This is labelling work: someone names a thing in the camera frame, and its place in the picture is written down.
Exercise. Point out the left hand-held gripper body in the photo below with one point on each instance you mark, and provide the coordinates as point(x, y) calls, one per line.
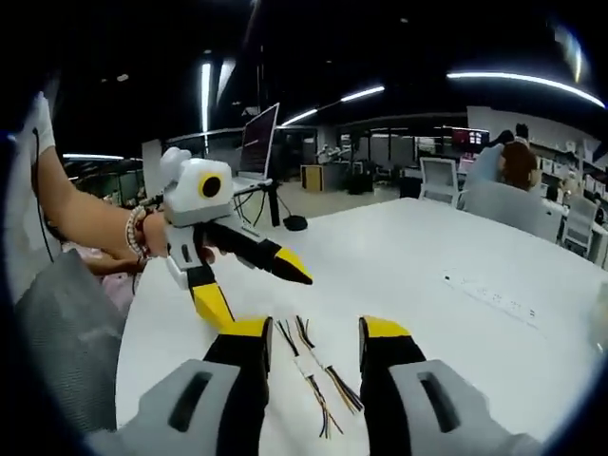
point(185, 199)

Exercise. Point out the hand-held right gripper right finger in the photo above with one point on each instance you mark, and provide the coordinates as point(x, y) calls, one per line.
point(389, 361)

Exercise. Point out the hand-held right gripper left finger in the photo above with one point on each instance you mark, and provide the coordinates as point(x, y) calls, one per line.
point(237, 370)

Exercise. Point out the person's left hand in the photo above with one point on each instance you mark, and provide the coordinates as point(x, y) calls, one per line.
point(156, 237)

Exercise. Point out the black round base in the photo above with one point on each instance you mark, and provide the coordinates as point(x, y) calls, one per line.
point(295, 222)

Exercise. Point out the laptop stand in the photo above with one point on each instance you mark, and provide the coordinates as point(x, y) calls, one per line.
point(274, 204)

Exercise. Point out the open laptop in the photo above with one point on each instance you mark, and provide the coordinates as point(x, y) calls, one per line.
point(259, 140)

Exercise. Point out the wooden cabinet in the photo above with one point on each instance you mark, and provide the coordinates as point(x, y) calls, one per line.
point(312, 177)

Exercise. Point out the short ceiling light strip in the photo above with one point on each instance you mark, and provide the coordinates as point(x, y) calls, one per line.
point(206, 95)
point(363, 93)

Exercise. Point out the white power strip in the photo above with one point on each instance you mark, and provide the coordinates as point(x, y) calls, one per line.
point(489, 297)

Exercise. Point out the grey mesh chair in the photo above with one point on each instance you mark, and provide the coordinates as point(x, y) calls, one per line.
point(66, 332)

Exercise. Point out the white office chair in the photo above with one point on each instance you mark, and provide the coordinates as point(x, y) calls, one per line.
point(579, 223)
point(439, 183)

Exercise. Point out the grey office chair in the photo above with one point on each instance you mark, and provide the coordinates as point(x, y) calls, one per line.
point(510, 209)

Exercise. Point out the red screen monitor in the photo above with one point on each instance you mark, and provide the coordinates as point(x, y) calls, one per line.
point(470, 137)

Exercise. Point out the long ceiling light strip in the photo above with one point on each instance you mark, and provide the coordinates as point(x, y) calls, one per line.
point(522, 81)

